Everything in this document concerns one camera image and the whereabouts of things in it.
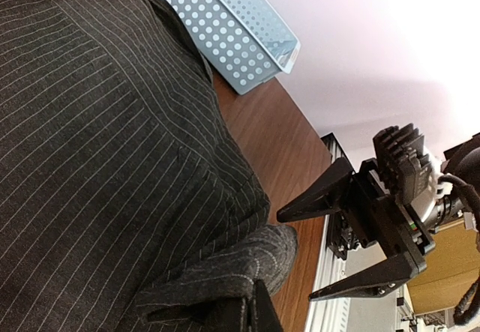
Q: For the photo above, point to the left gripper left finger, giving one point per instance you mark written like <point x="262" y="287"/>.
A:
<point x="230" y="314"/>

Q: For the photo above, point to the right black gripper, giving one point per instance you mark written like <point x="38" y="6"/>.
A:
<point x="376" y="217"/>

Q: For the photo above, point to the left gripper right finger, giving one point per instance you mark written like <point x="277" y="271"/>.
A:
<point x="262" y="314"/>

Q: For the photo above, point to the black pinstriped long sleeve shirt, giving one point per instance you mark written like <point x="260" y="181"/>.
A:
<point x="126" y="205"/>

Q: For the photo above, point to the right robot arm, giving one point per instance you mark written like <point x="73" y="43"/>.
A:
<point x="462" y="171"/>

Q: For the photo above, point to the light blue perforated plastic basket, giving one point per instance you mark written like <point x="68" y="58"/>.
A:
<point x="246" y="41"/>

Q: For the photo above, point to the aluminium front rail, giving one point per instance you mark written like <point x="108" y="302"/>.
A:
<point x="331" y="315"/>

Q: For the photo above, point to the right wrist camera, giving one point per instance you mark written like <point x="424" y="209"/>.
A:
<point x="410" y="173"/>

